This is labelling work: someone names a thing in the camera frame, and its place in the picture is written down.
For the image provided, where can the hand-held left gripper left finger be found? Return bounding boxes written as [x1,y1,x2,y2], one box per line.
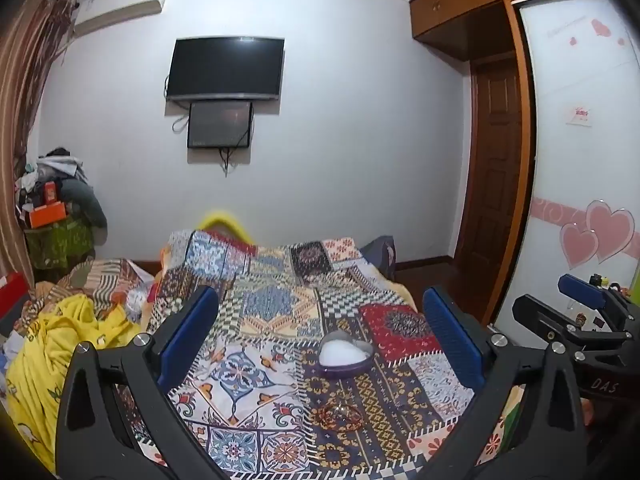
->
[55,285,236,480]

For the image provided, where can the small black wall screen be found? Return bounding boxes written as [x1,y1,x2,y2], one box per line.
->
[187,100,254,150]

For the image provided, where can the orange box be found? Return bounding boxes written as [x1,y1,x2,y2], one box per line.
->
[28,201,68,229]

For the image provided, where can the green patterned bag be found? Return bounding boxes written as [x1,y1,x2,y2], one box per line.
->
[25,217,96,272]

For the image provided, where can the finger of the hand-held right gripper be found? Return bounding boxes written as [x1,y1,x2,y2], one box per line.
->
[512,293,640,367]
[558,274,640,333]

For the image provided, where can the pink heart sticker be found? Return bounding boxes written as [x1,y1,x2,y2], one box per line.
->
[559,199,636,271]

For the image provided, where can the white paper notice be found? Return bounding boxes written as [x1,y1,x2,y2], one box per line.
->
[566,104,596,127]

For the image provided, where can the black wall television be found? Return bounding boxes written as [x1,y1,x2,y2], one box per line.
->
[165,36,286,103]

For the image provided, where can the pile of clothes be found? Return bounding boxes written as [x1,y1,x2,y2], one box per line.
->
[15,147,109,247]

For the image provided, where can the dark blue bag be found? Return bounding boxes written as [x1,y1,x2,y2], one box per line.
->
[359,235,399,282]

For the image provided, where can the yellow cloth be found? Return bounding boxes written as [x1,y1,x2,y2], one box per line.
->
[5,293,144,472]

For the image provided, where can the wooden overhead cabinet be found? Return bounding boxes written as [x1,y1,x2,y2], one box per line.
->
[407,0,602,52]

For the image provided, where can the brown wooden door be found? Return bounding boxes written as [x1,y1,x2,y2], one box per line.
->
[452,59,524,272]

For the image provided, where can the striped brown blanket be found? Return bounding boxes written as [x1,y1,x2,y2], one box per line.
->
[30,258,152,322]

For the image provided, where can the tangle of orange bracelets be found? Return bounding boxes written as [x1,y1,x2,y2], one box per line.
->
[317,400,367,432]

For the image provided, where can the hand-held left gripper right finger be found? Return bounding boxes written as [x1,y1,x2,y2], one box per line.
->
[422,285,588,480]

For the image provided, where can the purple heart-shaped box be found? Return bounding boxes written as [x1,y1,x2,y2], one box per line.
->
[319,333,372,380]

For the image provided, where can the brown striped curtain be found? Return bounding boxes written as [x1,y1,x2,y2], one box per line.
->
[0,0,79,283]

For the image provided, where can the white air conditioner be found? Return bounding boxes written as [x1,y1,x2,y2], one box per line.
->
[72,0,171,39]

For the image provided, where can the patchwork printed blanket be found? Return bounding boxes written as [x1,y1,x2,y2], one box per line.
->
[134,229,507,480]

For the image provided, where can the white sliding wardrobe door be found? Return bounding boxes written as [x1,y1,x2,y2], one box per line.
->
[492,0,640,333]

